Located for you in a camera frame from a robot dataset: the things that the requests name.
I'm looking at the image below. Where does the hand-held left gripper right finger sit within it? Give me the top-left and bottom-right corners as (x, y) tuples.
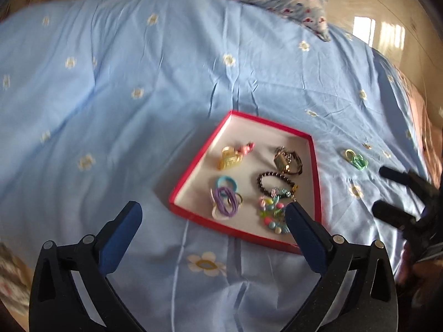
(284, 201), (398, 332)

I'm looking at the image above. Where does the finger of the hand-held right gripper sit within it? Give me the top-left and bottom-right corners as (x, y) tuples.
(379, 165), (434, 198)
(372, 200), (422, 231)

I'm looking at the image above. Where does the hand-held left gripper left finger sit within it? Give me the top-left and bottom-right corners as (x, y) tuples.
(29, 201), (144, 332)

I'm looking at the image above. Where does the colourful bead charm bracelet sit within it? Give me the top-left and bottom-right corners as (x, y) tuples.
(259, 187), (295, 235)

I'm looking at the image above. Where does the green dial wrist watch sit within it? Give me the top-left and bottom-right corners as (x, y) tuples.
(273, 146), (303, 176)

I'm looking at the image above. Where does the purple hair tie bundle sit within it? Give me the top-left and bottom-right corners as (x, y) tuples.
(212, 187), (241, 216)

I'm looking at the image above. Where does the yellow hair claw clip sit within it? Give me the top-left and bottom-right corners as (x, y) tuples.
(217, 146), (243, 171)

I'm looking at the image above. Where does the red cardboard box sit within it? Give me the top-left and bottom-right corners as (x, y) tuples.
(169, 110), (322, 256)

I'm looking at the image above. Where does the pink blanket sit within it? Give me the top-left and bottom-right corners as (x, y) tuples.
(398, 69), (443, 187)

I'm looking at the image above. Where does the blue flower print bedsheet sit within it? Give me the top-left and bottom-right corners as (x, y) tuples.
(0, 0), (437, 332)

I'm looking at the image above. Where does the black bead bracelet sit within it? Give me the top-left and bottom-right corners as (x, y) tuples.
(257, 172), (299, 198)

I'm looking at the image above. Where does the blue hair tie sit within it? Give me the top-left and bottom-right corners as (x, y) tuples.
(216, 176), (239, 192)

